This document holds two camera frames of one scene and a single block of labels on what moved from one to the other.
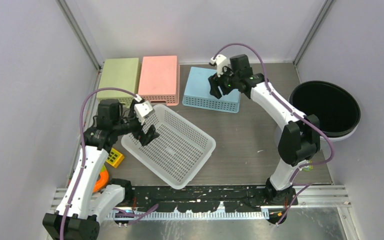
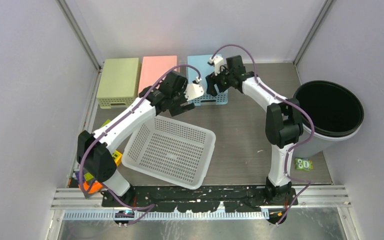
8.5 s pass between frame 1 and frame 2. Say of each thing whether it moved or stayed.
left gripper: moved
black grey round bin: stayed
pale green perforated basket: stayed
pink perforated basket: stayed
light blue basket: moved
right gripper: stayed
